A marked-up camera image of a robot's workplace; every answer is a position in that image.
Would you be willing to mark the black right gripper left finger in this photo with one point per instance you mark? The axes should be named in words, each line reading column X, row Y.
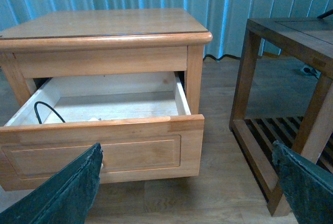
column 66, row 197

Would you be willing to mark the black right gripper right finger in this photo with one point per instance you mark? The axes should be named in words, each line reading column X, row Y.
column 306, row 186

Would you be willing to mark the white charger with black cable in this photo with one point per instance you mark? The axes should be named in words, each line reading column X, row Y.
column 68, row 111

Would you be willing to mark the wooden drawer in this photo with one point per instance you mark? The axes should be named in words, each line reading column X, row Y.
column 149, row 133

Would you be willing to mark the dark wooden side table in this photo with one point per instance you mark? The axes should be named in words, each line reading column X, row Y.
column 274, row 100

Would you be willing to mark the wooden nightstand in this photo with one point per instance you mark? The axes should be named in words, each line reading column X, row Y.
column 95, row 42

